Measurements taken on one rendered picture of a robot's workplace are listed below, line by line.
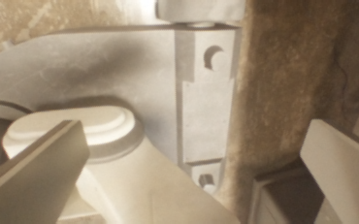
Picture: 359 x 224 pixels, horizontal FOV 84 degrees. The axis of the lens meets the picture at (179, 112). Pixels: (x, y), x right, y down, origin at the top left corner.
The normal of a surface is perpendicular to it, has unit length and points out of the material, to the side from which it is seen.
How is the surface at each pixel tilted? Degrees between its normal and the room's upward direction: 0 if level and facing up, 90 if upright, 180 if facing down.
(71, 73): 0
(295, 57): 0
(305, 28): 0
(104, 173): 90
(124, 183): 90
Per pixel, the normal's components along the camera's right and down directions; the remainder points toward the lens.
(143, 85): 0.18, 0.47
